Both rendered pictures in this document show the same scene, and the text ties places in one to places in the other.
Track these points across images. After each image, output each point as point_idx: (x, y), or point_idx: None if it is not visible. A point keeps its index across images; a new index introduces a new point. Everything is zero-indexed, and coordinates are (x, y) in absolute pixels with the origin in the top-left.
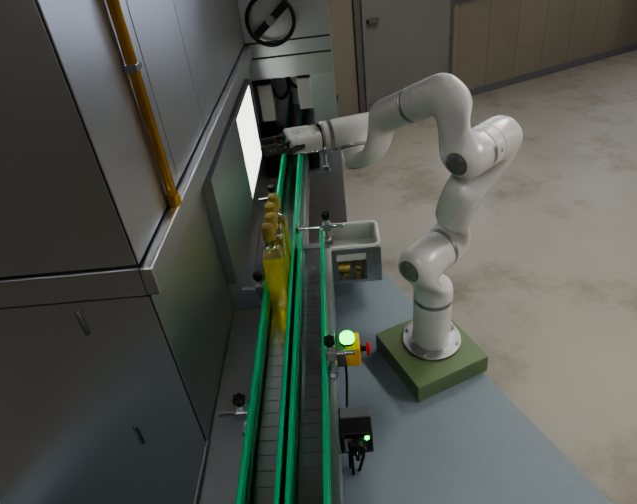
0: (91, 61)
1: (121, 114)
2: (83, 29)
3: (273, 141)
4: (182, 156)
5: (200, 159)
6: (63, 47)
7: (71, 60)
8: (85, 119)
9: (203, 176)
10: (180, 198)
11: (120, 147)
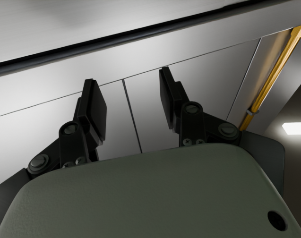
0: (271, 106)
1: (276, 89)
2: (264, 114)
3: (99, 130)
4: (232, 55)
5: (219, 49)
6: (280, 107)
7: (281, 104)
8: (297, 88)
9: (231, 23)
10: None
11: (293, 75)
